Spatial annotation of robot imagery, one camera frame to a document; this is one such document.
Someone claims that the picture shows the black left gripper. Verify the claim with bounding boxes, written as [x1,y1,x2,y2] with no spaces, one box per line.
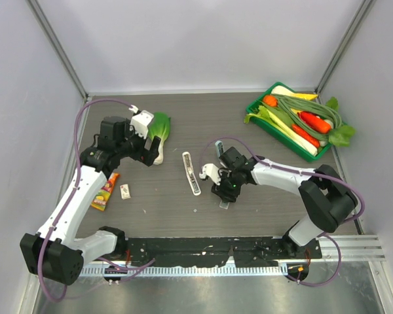
[116,119,160,166]

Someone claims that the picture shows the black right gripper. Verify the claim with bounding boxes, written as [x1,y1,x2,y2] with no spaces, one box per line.
[211,170,242,203]

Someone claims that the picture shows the staples tray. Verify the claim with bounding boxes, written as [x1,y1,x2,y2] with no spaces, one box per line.
[219,201,230,209]

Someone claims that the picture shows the white stapler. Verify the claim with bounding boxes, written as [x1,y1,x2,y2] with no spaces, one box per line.
[182,152,201,196]

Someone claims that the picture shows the staples box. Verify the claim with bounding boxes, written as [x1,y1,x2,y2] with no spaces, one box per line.
[120,184,131,200]

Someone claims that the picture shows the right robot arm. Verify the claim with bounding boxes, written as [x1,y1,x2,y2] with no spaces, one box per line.
[200,147,358,258]

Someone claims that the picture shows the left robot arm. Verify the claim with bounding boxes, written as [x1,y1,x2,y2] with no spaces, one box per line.
[20,111,160,285]

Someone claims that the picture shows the green bok choy toy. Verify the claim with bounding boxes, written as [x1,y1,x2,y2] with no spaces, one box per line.
[148,112,171,165]

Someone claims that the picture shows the green plastic tray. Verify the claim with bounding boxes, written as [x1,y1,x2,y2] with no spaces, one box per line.
[246,81,347,163]

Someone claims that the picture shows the colourful snack packet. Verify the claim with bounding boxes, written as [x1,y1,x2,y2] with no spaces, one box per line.
[90,173,120,211]

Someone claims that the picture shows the pale green leek toy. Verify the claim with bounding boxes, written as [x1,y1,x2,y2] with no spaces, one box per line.
[244,106,318,156]

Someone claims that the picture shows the red chili pepper toy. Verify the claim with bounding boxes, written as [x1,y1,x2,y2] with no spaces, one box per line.
[291,124,320,148]

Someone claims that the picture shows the orange pumpkin toy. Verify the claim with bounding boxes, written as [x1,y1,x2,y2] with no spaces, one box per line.
[262,95,278,107]

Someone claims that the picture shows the green long beans bundle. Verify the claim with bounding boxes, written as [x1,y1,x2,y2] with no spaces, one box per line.
[273,94,332,143]

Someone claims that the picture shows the white radish toy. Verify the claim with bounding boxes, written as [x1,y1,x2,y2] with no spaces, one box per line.
[271,85,295,97]

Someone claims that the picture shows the orange carrot toy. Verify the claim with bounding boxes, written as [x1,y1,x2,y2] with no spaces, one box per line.
[298,111,331,134]

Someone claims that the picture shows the yellow corn toy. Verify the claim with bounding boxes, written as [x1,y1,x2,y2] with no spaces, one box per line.
[291,93,318,101]

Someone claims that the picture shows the green lettuce leaf toy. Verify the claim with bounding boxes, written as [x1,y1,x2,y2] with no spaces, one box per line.
[325,97,356,147]

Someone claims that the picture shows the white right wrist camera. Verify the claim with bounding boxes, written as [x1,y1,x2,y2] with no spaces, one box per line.
[199,164,221,186]

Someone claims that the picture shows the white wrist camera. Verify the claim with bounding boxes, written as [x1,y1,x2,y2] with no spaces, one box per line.
[199,164,221,186]
[129,105,154,139]

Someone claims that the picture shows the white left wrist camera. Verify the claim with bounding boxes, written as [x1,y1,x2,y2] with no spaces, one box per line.
[129,105,154,139]

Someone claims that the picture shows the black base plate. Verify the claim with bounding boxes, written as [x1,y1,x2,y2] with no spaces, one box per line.
[126,236,322,268]

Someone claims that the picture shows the perforated cable duct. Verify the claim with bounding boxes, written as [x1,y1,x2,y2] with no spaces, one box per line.
[80,262,288,278]

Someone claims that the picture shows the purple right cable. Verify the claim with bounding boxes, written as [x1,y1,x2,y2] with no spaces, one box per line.
[198,136,367,287]

